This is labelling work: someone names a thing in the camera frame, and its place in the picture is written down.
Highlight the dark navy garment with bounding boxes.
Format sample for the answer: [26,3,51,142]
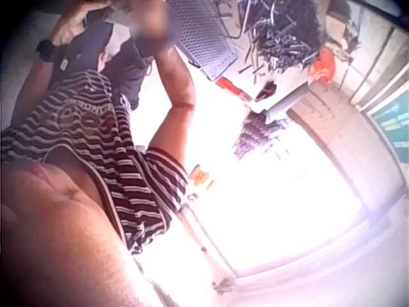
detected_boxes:
[47,8,156,111]

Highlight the green wall sign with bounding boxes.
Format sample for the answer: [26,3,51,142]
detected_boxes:
[366,91,409,152]

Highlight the stack of dark sticks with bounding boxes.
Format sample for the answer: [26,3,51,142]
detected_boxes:
[232,112,289,161]

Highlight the black perforated metal basket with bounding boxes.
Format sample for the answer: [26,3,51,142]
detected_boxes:
[166,0,240,81]

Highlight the red hand tool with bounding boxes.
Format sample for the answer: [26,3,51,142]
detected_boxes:
[215,76,254,104]

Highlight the person's right hand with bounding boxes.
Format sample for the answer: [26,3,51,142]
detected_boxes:
[127,0,180,52]

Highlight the small orange items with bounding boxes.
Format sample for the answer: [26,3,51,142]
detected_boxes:
[190,164,217,192]

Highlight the black wrist band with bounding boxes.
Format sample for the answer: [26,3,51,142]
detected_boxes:
[35,38,61,63]

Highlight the person's left hand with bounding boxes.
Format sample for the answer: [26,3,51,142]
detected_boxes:
[50,0,112,49]

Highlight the white frame stand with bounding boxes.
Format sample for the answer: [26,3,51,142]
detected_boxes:
[176,204,238,295]

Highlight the heap of black sticks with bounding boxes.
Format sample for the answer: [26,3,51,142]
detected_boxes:
[220,0,324,81]

